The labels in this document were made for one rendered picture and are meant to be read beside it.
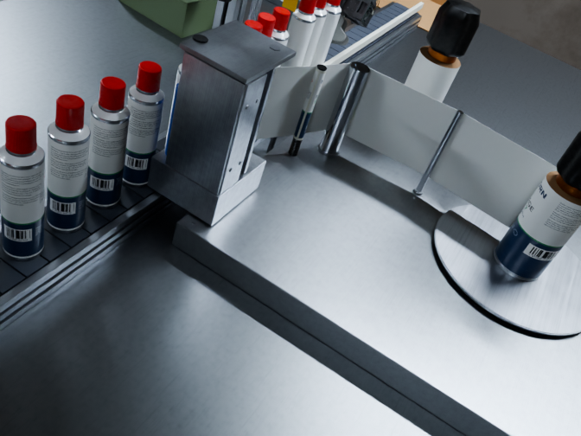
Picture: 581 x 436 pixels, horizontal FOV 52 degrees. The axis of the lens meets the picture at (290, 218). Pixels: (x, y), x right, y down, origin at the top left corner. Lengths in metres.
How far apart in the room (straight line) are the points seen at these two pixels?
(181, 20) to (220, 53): 0.72
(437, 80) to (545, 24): 2.78
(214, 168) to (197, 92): 0.11
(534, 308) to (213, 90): 0.63
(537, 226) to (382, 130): 0.33
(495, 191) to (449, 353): 0.35
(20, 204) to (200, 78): 0.28
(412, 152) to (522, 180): 0.20
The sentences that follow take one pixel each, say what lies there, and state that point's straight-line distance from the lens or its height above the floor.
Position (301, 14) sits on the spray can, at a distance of 1.30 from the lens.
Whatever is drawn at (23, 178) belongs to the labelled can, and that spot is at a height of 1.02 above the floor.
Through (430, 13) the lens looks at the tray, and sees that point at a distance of 2.28.
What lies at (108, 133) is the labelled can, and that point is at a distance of 0.86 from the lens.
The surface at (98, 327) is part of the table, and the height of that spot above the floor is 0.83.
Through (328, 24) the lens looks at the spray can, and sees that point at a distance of 1.40.
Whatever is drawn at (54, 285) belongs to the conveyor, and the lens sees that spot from 0.89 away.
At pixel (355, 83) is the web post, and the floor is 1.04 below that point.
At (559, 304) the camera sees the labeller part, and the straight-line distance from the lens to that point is 1.12.
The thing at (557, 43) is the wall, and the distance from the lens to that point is 4.03.
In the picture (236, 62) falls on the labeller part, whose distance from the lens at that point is 0.83.
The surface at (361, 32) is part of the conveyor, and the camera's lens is 1.78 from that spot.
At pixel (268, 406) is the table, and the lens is 0.83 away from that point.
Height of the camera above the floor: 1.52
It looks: 39 degrees down
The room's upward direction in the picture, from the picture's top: 20 degrees clockwise
